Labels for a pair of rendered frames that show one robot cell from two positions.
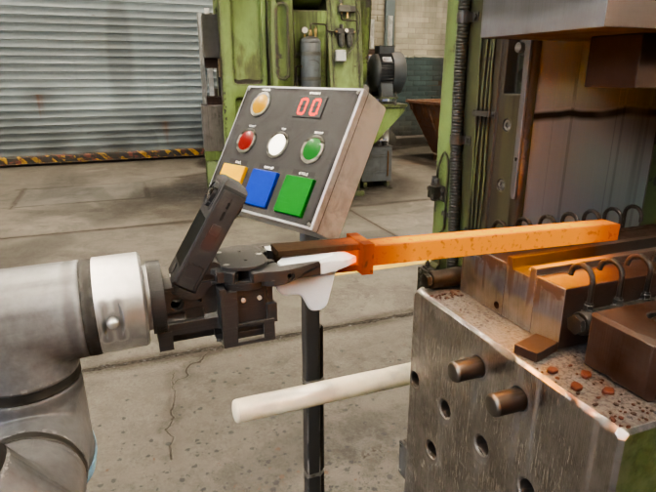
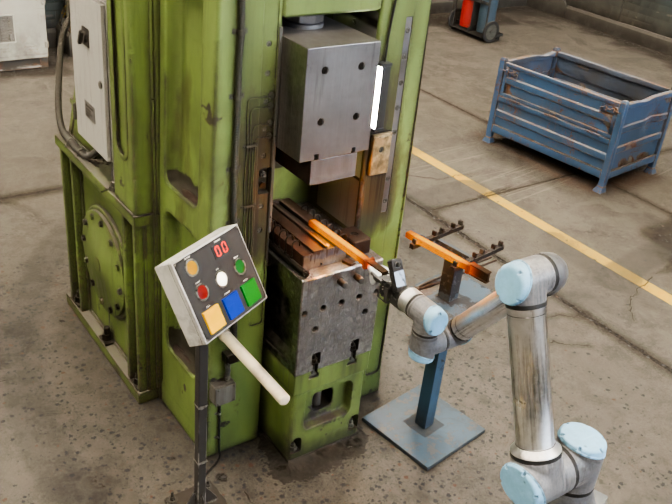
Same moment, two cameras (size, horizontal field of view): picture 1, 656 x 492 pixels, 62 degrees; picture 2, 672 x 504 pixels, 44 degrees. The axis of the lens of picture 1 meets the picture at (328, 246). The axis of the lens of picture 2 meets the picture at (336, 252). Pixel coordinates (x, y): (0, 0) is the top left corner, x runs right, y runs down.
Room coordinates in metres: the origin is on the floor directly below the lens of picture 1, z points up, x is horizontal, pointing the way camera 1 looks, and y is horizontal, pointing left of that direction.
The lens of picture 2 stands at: (1.41, 2.37, 2.52)
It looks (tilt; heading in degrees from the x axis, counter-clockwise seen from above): 30 degrees down; 253
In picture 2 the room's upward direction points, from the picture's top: 6 degrees clockwise
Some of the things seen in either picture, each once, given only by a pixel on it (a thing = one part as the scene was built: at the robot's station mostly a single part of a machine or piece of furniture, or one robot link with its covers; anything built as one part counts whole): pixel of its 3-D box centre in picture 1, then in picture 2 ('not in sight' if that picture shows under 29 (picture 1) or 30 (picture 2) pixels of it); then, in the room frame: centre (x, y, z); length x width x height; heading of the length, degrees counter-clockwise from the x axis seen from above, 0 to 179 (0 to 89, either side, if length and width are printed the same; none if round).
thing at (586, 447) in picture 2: not in sight; (575, 456); (0.09, 0.74, 0.79); 0.17 x 0.15 x 0.18; 21
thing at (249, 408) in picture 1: (341, 389); (254, 366); (0.96, -0.03, 0.62); 0.44 x 0.05 x 0.05; 111
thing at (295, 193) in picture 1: (295, 196); (250, 292); (1.00, 0.06, 1.01); 0.07 x 0.05 x 0.07; 46
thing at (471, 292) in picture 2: not in sight; (447, 298); (0.11, -0.28, 0.70); 0.40 x 0.30 x 0.02; 29
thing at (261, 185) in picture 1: (261, 188); (232, 305); (1.07, 0.13, 1.01); 0.07 x 0.05 x 0.07; 46
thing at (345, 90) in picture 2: not in sight; (316, 82); (0.70, -0.45, 1.56); 0.42 x 0.39 x 0.40; 111
